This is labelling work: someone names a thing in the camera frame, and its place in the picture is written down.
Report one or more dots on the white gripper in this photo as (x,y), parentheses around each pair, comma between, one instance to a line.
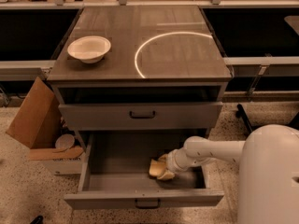
(172,162)

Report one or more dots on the yellow sponge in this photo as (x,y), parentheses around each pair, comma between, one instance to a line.
(156,168)

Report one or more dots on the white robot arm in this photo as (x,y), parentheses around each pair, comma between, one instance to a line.
(268,191)

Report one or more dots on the open grey middle drawer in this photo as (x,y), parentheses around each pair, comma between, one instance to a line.
(115,172)

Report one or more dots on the grey upper drawer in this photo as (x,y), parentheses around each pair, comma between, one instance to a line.
(87,117)

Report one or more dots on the grey drawer cabinet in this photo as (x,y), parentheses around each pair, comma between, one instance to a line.
(158,55)

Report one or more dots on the white bowl on counter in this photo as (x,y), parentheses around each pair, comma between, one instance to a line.
(89,49)

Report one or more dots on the black rolling stand leg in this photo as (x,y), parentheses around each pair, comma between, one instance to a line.
(240,113)

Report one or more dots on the small bowl in box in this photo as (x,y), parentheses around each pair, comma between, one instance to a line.
(65,141)

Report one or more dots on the brown cardboard box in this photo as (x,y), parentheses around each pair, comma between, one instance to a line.
(38,124)

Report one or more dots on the black middle drawer handle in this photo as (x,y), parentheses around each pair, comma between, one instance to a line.
(147,204)

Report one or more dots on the black drawer handle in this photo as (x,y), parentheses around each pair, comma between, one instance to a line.
(147,204)
(142,115)

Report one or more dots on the black upper drawer handle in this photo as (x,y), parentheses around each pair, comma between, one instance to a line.
(142,115)

